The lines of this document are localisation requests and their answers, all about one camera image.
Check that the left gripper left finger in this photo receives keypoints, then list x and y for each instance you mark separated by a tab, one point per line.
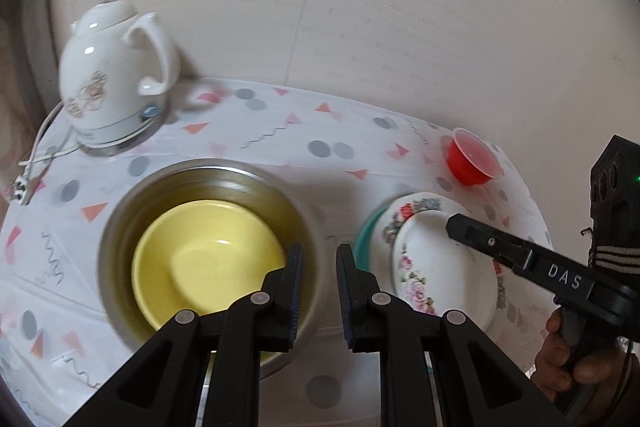
203	369

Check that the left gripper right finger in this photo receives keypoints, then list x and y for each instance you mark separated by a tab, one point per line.
435	371

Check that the right hand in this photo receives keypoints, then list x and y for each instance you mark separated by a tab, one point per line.
604	370

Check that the patterned white tablecloth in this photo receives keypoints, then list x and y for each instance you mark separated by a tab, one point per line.
342	158

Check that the white rose flower plate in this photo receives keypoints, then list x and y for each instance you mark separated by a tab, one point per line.
435	274

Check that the red plastic bowl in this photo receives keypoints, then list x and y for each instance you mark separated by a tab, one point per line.
469	159

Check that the white ceramic electric kettle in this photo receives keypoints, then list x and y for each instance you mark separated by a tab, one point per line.
115	75

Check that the stainless steel bowl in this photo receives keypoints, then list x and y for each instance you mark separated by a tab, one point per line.
269	198

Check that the teal plastic plate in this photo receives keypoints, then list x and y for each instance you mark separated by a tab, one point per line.
374	243

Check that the yellow plastic bowl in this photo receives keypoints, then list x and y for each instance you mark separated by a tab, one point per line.
201	256

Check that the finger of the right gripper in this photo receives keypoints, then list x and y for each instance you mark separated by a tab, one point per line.
508	250

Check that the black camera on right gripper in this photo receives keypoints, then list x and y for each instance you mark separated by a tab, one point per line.
614	209

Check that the white dragon pattern plate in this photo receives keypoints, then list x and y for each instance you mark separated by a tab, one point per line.
409	206

